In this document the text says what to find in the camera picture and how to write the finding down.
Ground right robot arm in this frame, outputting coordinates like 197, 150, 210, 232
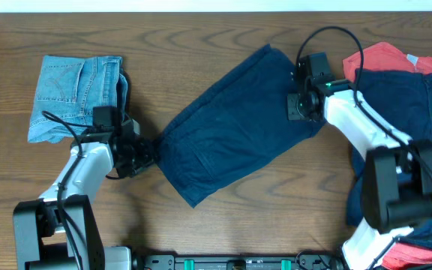
287, 64, 432, 269

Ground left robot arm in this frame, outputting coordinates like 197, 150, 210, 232
13, 118, 155, 269

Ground folded light blue jeans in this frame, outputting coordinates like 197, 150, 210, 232
28, 55, 128, 143

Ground red t-shirt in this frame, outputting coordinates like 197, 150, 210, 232
343, 42, 432, 269

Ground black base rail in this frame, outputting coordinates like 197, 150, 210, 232
105, 245, 344, 270

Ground left black cable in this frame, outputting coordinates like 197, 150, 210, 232
41, 110, 127, 270

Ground navy shorts in pile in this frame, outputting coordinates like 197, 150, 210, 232
345, 67, 432, 251

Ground navy blue shorts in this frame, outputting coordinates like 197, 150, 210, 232
154, 44, 322, 208

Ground right black cable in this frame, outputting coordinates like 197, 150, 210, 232
295, 25, 432, 270

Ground black cable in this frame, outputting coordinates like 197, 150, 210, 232
41, 110, 127, 270
295, 25, 432, 270

